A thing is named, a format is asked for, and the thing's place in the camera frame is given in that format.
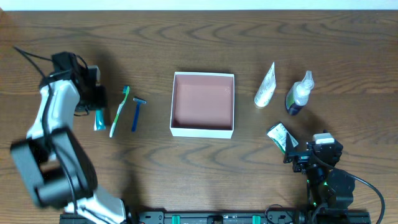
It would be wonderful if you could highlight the small teal toothpaste tube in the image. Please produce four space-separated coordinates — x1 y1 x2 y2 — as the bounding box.
93 109 106 131

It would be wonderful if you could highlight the blue disposable razor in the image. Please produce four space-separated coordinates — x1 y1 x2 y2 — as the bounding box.
131 96 147 133

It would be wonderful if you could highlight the clear pump bottle blue liquid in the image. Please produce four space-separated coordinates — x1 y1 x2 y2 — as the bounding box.
285 70 315 115

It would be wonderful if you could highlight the black rail with green clips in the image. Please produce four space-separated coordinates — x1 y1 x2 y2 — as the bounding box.
58 210 373 224

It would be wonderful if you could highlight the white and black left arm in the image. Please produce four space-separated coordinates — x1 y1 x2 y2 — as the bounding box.
10 66 129 223

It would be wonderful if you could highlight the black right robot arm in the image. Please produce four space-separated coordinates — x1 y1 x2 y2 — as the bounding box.
284 133 355 210

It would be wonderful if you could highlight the green and white toothbrush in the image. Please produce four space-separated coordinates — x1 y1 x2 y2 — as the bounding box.
109 85 130 138

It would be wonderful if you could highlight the white box with pink interior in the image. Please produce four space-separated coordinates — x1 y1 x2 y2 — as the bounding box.
170 72 235 139

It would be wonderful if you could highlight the white bamboo print tube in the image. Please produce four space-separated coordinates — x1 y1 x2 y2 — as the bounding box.
254 62 276 108

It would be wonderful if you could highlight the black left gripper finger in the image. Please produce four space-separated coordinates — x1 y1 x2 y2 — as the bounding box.
88 86 97 111
95 85 108 110

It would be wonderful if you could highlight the white and green soap packet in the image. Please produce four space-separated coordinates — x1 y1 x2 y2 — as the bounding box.
267 123 299 153

